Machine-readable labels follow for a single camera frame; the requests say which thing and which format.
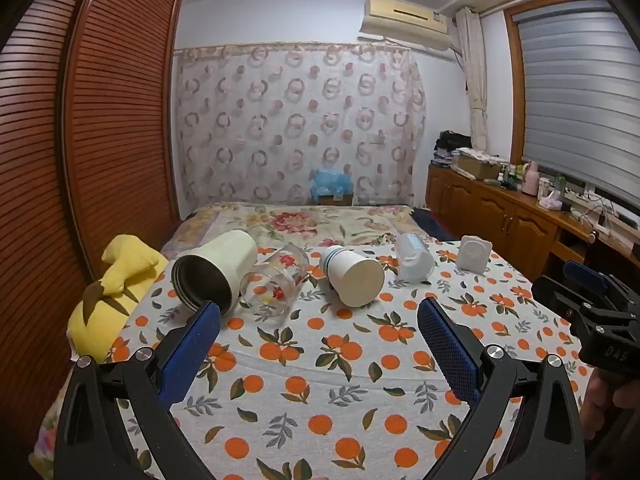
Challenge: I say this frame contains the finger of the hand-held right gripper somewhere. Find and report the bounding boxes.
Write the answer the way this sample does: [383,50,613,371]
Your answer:
[563,260,640,308]
[531,277,603,323]

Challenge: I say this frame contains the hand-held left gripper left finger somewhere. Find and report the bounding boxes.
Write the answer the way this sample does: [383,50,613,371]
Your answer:
[59,300,222,480]

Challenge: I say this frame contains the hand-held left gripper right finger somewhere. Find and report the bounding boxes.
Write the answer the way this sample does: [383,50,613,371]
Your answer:
[416,296,585,480]

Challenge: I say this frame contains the cream metal cup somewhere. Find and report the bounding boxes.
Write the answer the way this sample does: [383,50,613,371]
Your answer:
[171,230,259,317]

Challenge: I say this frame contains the translucent plastic cup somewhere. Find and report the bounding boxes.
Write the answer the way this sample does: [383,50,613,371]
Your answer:
[394,232,435,282]

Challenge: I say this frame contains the flower print glass cup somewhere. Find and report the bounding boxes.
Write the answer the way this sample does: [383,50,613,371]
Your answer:
[239,242,310,319]

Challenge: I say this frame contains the blue striped white paper cup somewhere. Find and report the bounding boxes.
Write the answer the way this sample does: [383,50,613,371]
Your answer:
[319,245,386,309]

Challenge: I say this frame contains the person's right hand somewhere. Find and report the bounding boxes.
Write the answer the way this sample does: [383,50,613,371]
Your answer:
[581,367,623,443]

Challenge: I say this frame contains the white power strip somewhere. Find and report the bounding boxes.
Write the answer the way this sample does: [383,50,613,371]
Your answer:
[564,187,633,226]

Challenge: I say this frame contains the yellow plush toy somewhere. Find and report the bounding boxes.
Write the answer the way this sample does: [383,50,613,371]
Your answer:
[67,234,170,364]

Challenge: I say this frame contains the wooden cabinet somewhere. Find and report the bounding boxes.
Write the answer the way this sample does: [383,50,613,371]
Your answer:
[425,164,640,283]

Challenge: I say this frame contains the orange fruit print tablecloth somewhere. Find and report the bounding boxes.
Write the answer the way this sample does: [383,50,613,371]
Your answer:
[30,240,596,480]

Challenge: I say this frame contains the large cardboard box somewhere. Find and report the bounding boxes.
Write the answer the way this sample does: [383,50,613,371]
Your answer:
[457,149,502,181]

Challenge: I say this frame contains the floral bedsheet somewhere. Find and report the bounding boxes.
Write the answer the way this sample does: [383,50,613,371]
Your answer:
[160,202,431,261]

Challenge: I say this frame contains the stack of folded clothes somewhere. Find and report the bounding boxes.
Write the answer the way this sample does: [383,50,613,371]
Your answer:
[431,130,474,169]

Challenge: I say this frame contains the grey window blind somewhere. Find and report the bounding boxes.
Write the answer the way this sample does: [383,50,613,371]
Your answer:
[515,0,640,193]

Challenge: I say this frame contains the blue plastic bag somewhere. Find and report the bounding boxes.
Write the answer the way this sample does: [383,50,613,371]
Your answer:
[309,168,354,197]

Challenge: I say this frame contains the beige curtain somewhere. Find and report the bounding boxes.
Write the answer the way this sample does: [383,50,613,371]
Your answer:
[456,6,489,152]

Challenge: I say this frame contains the wooden louvered wardrobe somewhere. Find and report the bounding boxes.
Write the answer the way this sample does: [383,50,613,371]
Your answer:
[0,0,184,441]

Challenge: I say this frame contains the white air conditioner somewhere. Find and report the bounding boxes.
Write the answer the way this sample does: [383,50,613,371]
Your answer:
[360,0,452,52]

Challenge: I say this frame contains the ring pattern curtain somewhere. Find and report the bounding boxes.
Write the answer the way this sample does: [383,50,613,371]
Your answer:
[172,44,427,207]

